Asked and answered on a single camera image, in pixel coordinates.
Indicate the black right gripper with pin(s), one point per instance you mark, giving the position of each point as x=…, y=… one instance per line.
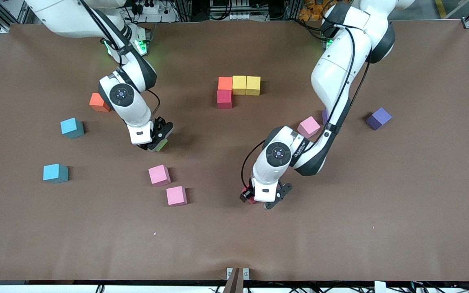
x=154, y=143

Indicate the brown table cover mat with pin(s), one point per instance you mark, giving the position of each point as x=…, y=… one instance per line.
x=234, y=244

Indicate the green foam cube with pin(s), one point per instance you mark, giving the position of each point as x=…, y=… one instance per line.
x=163, y=145

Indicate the yellow foam cube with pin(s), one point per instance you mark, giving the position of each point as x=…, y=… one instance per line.
x=239, y=85
x=253, y=85

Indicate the pile of orange objects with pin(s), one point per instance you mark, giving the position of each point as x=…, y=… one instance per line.
x=312, y=12

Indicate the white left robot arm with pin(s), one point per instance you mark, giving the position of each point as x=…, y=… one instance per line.
x=279, y=154

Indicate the pink foam cube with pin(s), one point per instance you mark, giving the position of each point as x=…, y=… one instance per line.
x=308, y=126
x=159, y=175
x=176, y=195

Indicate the small metal bracket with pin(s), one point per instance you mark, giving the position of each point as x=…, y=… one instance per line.
x=229, y=272

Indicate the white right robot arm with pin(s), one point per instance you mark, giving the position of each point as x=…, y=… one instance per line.
x=126, y=99

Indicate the orange foam cube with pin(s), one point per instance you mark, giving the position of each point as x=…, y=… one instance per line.
x=225, y=83
x=95, y=101

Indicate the white power strip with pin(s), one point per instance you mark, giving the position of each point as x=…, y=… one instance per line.
x=157, y=9
x=234, y=16

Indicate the purple foam cube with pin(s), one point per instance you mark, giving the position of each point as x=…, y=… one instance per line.
x=324, y=116
x=378, y=118

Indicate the blue foam cube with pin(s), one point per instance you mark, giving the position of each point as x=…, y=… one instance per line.
x=55, y=173
x=72, y=127

